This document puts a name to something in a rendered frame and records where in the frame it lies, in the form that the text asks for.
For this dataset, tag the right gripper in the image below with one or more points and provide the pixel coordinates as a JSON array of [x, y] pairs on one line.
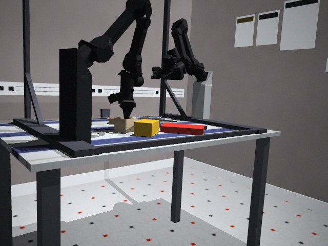
[[128, 103]]

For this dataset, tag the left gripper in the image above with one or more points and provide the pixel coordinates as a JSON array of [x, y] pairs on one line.
[[170, 73]]

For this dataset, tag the yellow block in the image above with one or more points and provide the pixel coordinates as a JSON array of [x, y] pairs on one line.
[[146, 127]]

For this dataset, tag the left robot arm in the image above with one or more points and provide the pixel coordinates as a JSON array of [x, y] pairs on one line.
[[182, 53]]

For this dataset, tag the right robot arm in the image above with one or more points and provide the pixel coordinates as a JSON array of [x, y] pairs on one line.
[[100, 49]]

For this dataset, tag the red flat rectangular slab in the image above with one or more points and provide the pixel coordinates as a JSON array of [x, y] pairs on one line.
[[182, 128]]

